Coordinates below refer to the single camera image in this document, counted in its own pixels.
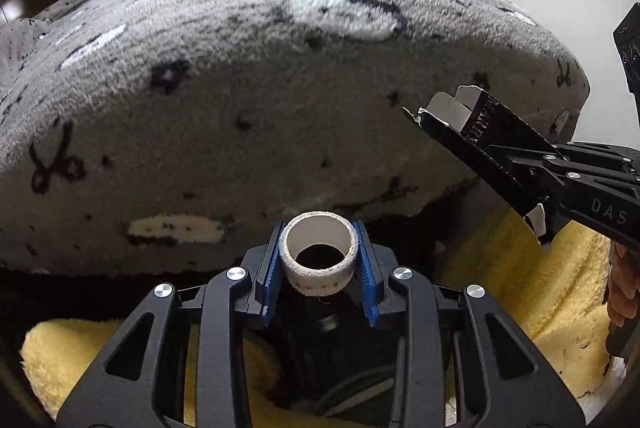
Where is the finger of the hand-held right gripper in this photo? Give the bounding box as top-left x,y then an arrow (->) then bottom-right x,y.
505,156 -> 576,241
487,143 -> 640,189

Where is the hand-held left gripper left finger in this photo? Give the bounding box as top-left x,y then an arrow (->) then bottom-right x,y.
55,222 -> 288,428

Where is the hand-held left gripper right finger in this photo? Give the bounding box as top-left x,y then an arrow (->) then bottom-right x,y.
352,219 -> 586,428

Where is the white tape roll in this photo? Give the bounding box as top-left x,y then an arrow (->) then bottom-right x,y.
279,211 -> 361,297

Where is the black carton box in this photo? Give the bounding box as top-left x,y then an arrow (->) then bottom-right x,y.
402,85 -> 563,249

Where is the person's right hand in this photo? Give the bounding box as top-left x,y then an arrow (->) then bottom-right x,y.
607,242 -> 640,328

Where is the yellow fluffy blanket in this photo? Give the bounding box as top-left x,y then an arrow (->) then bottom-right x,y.
20,203 -> 617,428

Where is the grey printed bed blanket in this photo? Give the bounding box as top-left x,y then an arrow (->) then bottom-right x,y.
0,0 -> 592,279

